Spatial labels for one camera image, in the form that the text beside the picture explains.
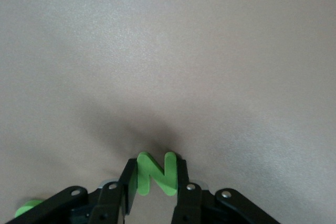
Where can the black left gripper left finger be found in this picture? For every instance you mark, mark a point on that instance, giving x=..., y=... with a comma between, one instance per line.
x=78, y=208

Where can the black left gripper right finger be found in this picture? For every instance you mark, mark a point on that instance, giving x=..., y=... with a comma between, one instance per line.
x=210, y=208

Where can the green foam letter B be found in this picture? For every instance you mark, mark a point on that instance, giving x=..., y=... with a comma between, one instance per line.
x=26, y=208

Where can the green foam letter N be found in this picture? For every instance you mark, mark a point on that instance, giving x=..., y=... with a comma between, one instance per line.
x=143, y=171

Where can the brown table cover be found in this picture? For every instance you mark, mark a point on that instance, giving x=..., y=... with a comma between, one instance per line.
x=157, y=51

